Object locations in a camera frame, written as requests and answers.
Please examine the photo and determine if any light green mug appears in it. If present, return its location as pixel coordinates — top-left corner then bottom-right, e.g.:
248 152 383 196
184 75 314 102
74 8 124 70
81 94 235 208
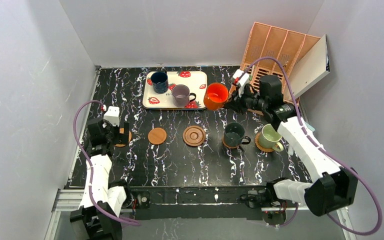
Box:
257 124 284 153

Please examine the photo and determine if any dark green mug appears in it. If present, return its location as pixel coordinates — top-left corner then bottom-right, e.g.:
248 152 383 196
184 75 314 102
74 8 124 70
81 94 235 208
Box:
222 122 251 146

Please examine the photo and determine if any orange mug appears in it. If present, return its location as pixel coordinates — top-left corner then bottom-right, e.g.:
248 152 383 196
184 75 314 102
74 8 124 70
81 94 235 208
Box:
203 83 229 111

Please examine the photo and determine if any dark ringed wooden coaster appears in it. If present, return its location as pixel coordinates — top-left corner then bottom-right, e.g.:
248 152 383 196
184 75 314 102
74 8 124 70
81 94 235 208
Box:
182 125 206 147

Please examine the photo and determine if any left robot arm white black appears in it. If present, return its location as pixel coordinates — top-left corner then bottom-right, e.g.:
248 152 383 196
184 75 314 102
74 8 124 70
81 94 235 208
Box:
69 117 129 240

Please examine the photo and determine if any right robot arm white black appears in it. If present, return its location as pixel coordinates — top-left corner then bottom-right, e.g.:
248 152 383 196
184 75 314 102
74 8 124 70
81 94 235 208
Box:
224 69 358 217

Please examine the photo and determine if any cork coaster far left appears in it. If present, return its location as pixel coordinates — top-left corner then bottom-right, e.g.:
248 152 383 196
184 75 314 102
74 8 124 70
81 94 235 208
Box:
114 128 132 148

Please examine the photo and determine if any woven rattan coaster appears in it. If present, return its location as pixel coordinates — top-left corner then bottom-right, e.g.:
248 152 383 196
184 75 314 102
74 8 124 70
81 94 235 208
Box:
254 132 276 153

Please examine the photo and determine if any smooth wooden coaster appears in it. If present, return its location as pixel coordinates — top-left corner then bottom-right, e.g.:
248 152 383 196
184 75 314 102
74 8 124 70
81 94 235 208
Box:
147 127 167 145

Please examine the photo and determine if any orange round coaster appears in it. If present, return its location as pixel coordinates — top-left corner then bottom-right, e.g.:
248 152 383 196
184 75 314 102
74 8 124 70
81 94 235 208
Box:
222 138 241 149

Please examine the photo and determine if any pink desk file organizer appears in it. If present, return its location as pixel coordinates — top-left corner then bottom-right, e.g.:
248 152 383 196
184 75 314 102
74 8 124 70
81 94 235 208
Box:
239 22 321 103

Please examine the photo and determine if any white binder folder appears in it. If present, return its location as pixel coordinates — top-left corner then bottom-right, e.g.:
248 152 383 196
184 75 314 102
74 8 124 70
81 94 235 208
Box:
288 34 330 98

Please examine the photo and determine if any white strawberry tray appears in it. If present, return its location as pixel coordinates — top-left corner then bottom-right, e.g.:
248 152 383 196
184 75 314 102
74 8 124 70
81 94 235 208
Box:
142 71 208 110

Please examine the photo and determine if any navy blue mug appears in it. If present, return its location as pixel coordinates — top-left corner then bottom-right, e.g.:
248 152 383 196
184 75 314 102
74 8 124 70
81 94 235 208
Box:
150 72 169 94

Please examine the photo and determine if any lilac mug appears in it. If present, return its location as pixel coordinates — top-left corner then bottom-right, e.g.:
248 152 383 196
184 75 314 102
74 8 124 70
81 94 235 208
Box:
171 84 197 108

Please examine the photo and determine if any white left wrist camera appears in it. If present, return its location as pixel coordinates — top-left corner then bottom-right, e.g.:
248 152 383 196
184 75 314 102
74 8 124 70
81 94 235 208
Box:
103 106 120 127

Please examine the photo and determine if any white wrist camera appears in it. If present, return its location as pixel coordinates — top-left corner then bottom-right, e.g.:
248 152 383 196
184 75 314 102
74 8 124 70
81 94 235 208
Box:
230 69 250 98
103 106 120 127

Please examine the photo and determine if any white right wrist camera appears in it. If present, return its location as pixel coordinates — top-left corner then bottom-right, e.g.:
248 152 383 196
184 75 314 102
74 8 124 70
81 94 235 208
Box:
230 69 250 98

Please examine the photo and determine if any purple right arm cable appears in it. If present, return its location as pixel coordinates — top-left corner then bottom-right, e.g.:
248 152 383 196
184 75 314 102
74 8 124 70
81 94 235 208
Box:
241 56 384 237

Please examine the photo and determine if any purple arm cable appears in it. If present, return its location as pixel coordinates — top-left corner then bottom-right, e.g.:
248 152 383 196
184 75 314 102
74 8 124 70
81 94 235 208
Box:
72 100 142 227
241 56 384 237

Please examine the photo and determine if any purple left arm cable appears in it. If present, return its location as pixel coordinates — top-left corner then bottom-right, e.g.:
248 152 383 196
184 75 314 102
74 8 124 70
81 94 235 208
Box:
72 100 142 227

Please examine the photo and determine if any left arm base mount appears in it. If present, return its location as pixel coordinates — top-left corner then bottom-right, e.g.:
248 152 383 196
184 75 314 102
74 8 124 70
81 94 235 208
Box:
120 189 151 213

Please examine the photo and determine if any aluminium front rail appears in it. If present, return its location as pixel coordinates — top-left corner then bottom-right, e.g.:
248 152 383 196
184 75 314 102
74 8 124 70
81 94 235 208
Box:
44 186 357 240

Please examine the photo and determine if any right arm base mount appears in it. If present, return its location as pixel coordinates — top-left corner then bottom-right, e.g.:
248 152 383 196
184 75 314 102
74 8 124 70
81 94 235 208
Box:
238 189 299 229

